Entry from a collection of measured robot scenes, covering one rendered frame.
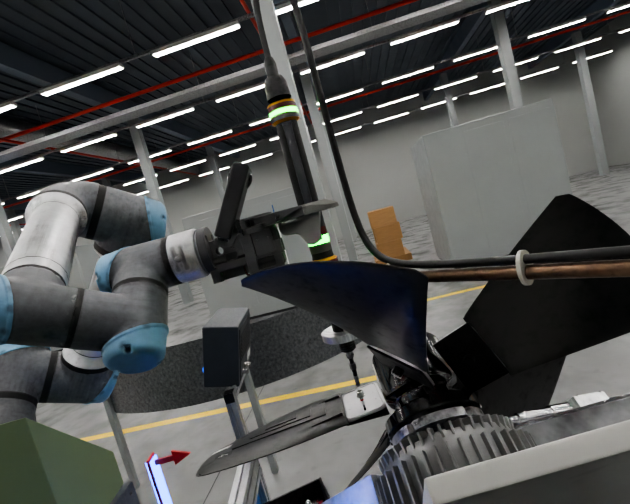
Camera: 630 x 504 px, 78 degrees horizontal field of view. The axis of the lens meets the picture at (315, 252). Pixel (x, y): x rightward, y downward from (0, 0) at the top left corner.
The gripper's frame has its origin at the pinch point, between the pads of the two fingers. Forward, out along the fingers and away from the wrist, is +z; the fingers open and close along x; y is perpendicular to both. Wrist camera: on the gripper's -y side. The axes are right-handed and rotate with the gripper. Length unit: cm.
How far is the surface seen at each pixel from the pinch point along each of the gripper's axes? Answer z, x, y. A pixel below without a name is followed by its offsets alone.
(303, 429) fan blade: -12.9, 3.2, 31.8
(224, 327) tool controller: -36, -57, 26
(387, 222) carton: 175, -790, 56
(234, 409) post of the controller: -39, -52, 49
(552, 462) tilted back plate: 3.1, 43.9, 14.8
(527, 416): 20.5, 3.3, 39.8
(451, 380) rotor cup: 10.9, 2.3, 31.4
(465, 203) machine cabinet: 256, -565, 47
